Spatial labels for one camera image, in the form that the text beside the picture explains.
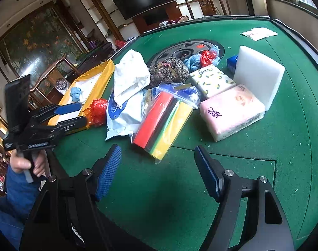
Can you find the blue Vinda tissue pack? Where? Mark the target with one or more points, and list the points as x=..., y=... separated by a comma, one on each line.
x=232, y=63

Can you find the yellow cardboard box tray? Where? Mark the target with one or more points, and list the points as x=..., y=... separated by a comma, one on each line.
x=92, y=84

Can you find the white foam block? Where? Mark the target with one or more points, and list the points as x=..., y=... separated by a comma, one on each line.
x=260, y=74

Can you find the pink tissue pack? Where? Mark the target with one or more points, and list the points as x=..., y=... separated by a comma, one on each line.
x=231, y=111

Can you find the light blue cloth in tray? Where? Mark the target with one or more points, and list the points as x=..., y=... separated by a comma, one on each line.
x=75, y=93

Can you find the brown woven knit pouch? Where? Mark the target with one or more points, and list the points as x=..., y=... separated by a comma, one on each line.
x=171, y=70

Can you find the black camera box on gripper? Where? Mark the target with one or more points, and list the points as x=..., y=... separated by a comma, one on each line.
x=16, y=102

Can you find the red and blue cloth bundle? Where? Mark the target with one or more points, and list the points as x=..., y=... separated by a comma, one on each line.
x=205, y=58

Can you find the person's left hand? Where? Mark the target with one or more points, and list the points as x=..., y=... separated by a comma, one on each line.
x=19, y=163

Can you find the white paper sheet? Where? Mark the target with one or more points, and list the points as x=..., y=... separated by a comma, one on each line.
x=259, y=33

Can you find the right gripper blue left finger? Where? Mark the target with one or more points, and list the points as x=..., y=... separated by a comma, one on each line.
x=104, y=171

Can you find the grey round table centre console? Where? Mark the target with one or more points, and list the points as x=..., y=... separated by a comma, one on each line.
x=184, y=49

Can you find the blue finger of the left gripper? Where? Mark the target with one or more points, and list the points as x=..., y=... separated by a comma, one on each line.
x=60, y=109

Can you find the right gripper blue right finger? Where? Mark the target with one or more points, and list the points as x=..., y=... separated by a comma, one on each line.
x=211, y=173

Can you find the colourful sponge cloths pack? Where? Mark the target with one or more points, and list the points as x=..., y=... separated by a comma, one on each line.
x=167, y=108

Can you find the wooden chair near tray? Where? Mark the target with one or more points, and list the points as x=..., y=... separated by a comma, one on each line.
x=53, y=75

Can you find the white patterned tissue pack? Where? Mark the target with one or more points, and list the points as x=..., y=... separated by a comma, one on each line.
x=211, y=81

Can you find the large floral painting screen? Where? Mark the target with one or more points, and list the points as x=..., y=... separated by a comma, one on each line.
x=37, y=40

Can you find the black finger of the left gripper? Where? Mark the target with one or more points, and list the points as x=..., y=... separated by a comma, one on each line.
x=68, y=126

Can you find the white plastic bag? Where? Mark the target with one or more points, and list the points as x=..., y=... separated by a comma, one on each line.
x=131, y=75

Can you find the blue white wet wipes bag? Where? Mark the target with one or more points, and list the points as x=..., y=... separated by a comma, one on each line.
x=124, y=119

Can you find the red plastic bag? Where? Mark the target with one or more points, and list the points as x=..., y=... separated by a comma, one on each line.
x=96, y=113

